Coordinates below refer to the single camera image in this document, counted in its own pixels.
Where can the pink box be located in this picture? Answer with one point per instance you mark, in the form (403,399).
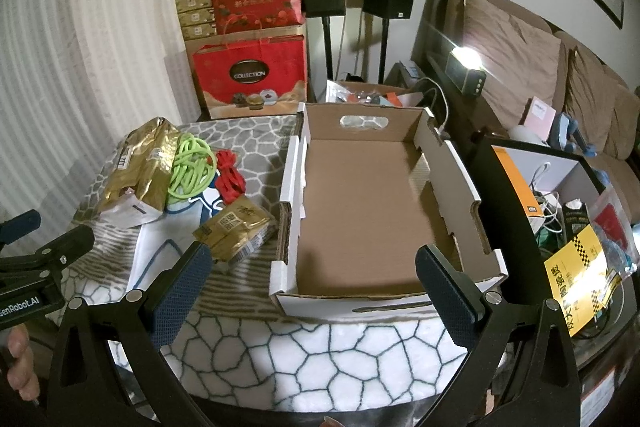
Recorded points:
(539,117)

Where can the person left hand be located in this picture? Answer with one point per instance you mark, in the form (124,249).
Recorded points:
(21,375)

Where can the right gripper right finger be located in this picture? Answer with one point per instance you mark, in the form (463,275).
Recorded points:
(461,306)

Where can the brown pillow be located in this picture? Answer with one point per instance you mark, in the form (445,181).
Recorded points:
(521,56)
(606,110)

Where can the bright lamp device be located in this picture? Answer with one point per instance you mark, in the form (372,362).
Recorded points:
(465,69)

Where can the white cardboard tray box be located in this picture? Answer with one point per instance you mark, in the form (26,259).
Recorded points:
(363,189)

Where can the blue white figurine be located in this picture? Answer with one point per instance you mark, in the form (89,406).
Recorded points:
(210,200)

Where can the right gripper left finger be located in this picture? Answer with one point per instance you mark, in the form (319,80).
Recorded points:
(167,302)

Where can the large gold foil bag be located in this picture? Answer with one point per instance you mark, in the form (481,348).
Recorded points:
(136,190)

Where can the stacked gold small boxes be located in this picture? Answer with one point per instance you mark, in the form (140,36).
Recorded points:
(196,18)

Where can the brown pillow right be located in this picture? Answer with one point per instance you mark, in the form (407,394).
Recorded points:
(606,110)

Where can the black storage bin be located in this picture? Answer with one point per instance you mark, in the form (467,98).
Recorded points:
(508,229)

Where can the white blue paper bag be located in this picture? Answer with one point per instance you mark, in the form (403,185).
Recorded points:
(161,243)

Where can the orange white box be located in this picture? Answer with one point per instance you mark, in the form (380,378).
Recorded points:
(526,197)

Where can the yellow black booklet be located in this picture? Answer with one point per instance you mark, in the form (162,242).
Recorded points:
(581,280)

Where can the cluttered cardboard box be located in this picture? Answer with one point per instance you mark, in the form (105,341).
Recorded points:
(380,94)

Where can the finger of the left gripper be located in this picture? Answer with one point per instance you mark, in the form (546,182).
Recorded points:
(19,226)
(63,251)

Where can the red collection gift bag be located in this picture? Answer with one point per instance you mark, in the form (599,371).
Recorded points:
(267,76)

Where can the brown pillow left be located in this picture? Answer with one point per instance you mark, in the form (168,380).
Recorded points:
(521,56)

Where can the small gold foil packet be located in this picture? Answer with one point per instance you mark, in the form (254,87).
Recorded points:
(236,232)

